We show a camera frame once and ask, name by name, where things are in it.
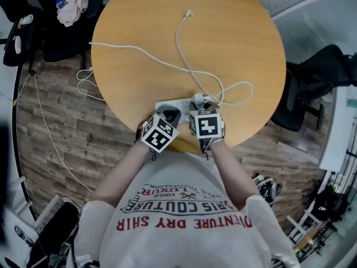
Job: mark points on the person's right forearm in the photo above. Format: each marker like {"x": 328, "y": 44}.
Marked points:
{"x": 231, "y": 172}

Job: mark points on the person's black white shoe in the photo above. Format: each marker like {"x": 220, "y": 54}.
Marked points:
{"x": 267, "y": 187}

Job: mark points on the white charger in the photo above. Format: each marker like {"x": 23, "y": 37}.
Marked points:
{"x": 198, "y": 97}

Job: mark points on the white printed shirt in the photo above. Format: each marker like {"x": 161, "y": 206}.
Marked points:
{"x": 181, "y": 227}

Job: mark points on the pale pink crumpled cloth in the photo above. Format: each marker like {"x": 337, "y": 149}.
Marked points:
{"x": 73, "y": 8}

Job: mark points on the white frame stand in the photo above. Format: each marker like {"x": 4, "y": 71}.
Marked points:
{"x": 302, "y": 225}

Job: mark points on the clear water bottle blue cap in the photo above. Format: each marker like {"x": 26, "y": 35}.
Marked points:
{"x": 60, "y": 2}

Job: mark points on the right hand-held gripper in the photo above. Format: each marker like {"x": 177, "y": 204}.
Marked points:
{"x": 206, "y": 126}

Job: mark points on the black office chair with clothes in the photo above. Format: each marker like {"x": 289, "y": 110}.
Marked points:
{"x": 64, "y": 38}

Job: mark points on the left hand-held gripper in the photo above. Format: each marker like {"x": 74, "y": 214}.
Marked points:
{"x": 159, "y": 134}

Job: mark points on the black bag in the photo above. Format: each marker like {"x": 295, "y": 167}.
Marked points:
{"x": 55, "y": 230}

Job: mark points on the white power strip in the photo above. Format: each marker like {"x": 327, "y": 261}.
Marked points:
{"x": 184, "y": 105}

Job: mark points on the person's left forearm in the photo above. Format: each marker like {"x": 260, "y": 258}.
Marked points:
{"x": 122, "y": 172}

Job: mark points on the white stool frame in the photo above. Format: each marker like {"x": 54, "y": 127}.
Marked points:
{"x": 42, "y": 211}

